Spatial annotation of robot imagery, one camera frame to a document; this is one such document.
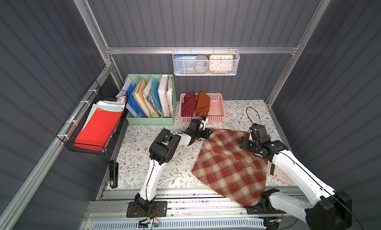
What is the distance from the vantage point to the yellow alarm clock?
→ 889mm

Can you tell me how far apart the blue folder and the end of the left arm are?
0.39 meters

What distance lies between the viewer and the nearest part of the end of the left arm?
0.87 metres

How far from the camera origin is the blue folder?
0.96m
